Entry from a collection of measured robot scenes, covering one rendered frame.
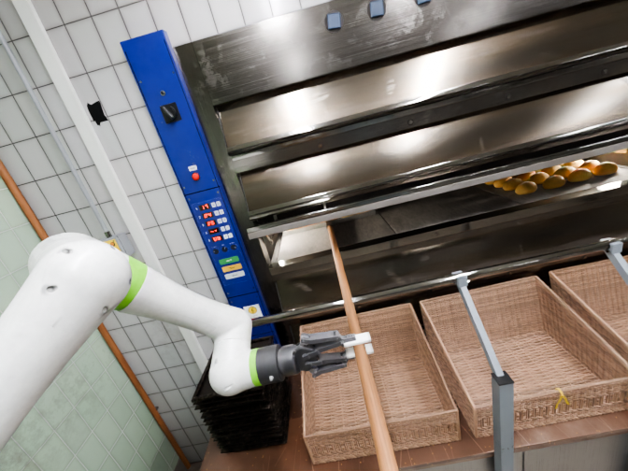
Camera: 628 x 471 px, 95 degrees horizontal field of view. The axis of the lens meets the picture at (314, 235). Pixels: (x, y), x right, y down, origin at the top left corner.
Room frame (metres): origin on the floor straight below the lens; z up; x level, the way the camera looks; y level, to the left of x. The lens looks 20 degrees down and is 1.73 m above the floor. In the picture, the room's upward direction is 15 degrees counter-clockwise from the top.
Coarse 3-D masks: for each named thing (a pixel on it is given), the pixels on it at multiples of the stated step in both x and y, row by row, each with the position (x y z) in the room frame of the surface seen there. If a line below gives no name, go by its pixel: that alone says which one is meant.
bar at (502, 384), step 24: (600, 240) 0.79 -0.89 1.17; (504, 264) 0.79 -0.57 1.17; (528, 264) 0.77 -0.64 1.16; (624, 264) 0.72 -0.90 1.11; (408, 288) 0.80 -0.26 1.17; (288, 312) 0.84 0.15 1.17; (312, 312) 0.82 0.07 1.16; (480, 336) 0.67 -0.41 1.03; (504, 384) 0.56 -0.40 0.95; (504, 408) 0.56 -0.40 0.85; (504, 432) 0.56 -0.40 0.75; (504, 456) 0.56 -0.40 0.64
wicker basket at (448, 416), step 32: (384, 320) 1.13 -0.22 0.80; (416, 320) 1.04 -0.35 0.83; (384, 352) 1.09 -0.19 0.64; (320, 384) 1.06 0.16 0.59; (352, 384) 1.01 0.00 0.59; (384, 384) 0.96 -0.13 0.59; (320, 416) 0.90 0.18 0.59; (352, 416) 0.86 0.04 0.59; (384, 416) 0.82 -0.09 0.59; (416, 416) 0.69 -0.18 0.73; (448, 416) 0.68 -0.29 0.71; (320, 448) 0.72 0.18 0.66; (352, 448) 0.71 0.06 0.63
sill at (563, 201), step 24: (576, 192) 1.16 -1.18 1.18; (600, 192) 1.10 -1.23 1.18; (624, 192) 1.10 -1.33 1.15; (480, 216) 1.17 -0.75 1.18; (504, 216) 1.13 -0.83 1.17; (528, 216) 1.13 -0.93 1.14; (384, 240) 1.19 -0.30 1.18; (408, 240) 1.17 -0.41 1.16; (288, 264) 1.21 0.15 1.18; (312, 264) 1.20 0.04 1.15
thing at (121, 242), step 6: (120, 234) 1.23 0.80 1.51; (102, 240) 1.19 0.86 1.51; (108, 240) 1.19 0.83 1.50; (114, 240) 1.18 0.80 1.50; (120, 240) 1.20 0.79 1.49; (126, 240) 1.24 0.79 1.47; (114, 246) 1.18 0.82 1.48; (120, 246) 1.19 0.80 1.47; (126, 246) 1.22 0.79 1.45; (132, 246) 1.25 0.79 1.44; (126, 252) 1.20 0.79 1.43; (132, 252) 1.23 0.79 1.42
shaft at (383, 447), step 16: (336, 256) 1.09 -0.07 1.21; (352, 304) 0.75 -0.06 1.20; (352, 320) 0.67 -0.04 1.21; (368, 368) 0.50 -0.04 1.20; (368, 384) 0.46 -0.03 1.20; (368, 400) 0.42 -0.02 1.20; (368, 416) 0.40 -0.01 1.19; (384, 432) 0.36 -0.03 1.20; (384, 448) 0.33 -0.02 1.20; (384, 464) 0.30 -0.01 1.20
